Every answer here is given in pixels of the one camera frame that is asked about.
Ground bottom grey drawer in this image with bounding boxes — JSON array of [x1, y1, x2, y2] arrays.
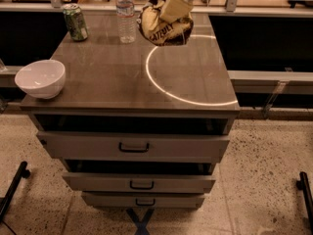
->
[[82, 192, 204, 209]]

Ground green soda can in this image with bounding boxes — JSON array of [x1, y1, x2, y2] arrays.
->
[[63, 3, 88, 41]]

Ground white bowl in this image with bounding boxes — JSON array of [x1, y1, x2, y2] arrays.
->
[[15, 60, 66, 99]]

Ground grey drawer cabinet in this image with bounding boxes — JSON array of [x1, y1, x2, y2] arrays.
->
[[19, 12, 241, 210]]

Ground brown chip bag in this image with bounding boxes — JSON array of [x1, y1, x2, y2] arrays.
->
[[137, 0, 194, 46]]

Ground clear plastic water bottle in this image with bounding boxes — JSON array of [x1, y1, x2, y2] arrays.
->
[[115, 0, 136, 43]]

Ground black left base leg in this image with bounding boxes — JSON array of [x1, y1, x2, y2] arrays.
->
[[0, 162, 30, 222]]

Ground black base leg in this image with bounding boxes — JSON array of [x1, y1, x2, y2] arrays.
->
[[0, 162, 30, 222], [296, 171, 313, 234]]

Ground middle grey drawer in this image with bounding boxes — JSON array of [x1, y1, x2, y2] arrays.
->
[[63, 172, 215, 194]]

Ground top grey drawer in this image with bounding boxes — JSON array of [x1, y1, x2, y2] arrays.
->
[[37, 131, 229, 164]]

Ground black right base leg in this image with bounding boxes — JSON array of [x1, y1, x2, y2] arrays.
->
[[296, 171, 313, 234]]

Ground grey drawer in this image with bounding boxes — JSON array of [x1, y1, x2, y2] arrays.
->
[[63, 172, 215, 194], [37, 131, 229, 164], [82, 192, 204, 209]]

